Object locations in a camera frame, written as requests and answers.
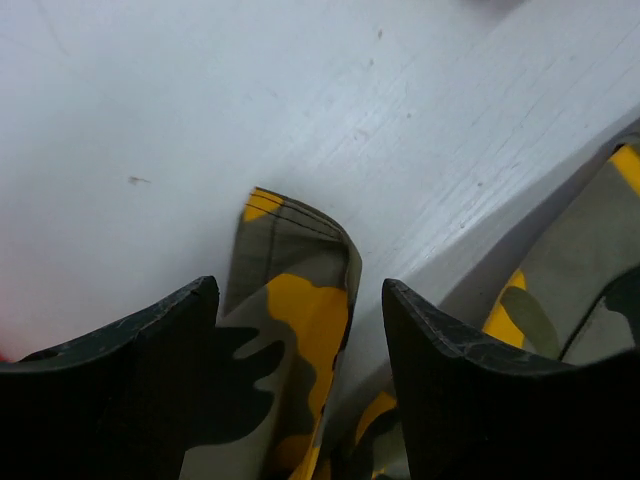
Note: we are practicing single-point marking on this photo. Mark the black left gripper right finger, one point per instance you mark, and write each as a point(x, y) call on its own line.
point(474, 407)

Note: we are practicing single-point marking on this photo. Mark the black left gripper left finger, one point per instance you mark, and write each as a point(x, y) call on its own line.
point(116, 403)

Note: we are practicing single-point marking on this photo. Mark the camouflage yellow green trousers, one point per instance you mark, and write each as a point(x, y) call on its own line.
point(289, 305)

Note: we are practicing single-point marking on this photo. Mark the red plastic bin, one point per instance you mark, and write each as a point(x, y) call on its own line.
point(5, 354)

